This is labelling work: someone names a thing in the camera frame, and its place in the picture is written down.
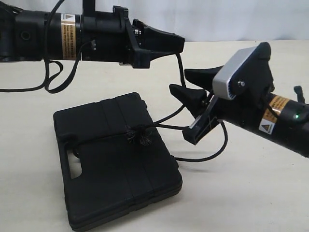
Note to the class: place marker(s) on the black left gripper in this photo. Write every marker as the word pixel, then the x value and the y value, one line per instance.
pixel 110 37

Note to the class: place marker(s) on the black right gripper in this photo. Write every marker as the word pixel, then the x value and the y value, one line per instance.
pixel 242 112

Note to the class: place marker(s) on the black plastic carrying case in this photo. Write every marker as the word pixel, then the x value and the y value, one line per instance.
pixel 106 176

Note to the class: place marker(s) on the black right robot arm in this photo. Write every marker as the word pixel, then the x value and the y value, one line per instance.
pixel 284 121

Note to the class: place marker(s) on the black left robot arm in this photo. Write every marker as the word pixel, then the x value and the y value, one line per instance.
pixel 33 35

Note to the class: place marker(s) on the white backdrop curtain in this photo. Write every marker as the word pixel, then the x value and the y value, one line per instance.
pixel 221 20

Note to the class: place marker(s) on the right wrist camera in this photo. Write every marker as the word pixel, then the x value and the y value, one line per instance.
pixel 248 69

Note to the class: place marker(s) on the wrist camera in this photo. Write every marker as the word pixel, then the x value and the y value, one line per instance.
pixel 89 6
pixel 248 69

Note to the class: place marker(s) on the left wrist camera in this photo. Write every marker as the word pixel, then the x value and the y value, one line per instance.
pixel 89 6

